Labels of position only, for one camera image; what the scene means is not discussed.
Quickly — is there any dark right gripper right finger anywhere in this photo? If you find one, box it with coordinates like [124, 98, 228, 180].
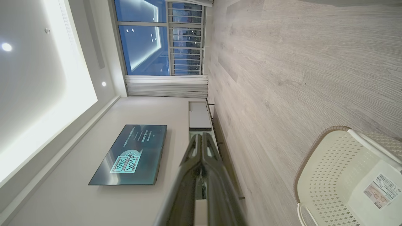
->
[203, 132, 247, 226]

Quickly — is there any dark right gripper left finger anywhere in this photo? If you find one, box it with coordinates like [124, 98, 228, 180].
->
[153, 133, 204, 226]

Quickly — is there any cream perforated plastic laundry basket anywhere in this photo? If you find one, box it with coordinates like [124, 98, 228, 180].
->
[293, 126, 402, 226]

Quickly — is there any white low television cabinet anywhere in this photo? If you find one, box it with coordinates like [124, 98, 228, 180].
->
[188, 100, 246, 201]

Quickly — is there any white pleated curtain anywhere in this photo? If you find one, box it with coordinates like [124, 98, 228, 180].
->
[125, 74, 209, 99]

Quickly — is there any large glass window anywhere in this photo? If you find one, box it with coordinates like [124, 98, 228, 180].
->
[114, 0, 207, 76]

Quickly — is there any white window guard railing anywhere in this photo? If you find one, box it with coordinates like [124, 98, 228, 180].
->
[167, 3, 205, 76]

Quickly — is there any white barcode sticker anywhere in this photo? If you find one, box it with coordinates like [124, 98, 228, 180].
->
[363, 173, 402, 210]

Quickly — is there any wall-mounted flat television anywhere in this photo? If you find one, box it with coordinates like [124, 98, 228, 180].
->
[88, 124, 168, 186]

